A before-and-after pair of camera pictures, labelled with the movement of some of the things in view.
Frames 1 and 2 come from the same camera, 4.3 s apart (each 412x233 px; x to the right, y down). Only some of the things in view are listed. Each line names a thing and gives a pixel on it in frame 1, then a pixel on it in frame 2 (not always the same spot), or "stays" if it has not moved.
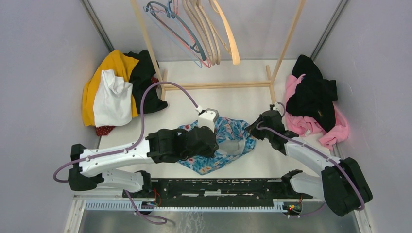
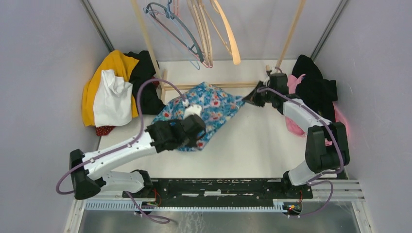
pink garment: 307,125 stays
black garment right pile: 314,97 stays
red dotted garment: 103,130 stays
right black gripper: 252,129 → 253,97
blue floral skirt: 234,142 → 218,107
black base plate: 214,190 stays
